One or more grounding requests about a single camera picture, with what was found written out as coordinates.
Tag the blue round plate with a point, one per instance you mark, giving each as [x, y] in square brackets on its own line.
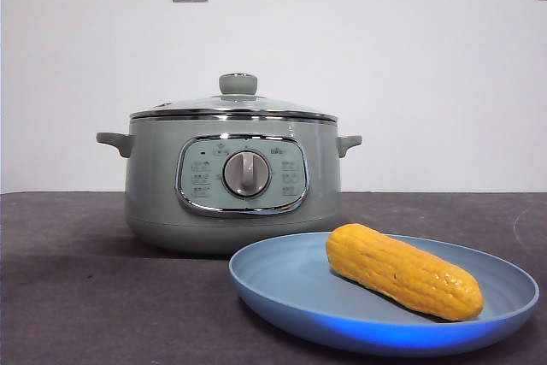
[290, 296]

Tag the yellow corn cob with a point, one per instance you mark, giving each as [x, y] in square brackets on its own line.
[397, 275]

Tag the glass lid with green knob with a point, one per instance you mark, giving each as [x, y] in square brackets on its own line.
[238, 84]

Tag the green electric steamer pot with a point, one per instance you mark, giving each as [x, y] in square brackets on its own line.
[154, 194]

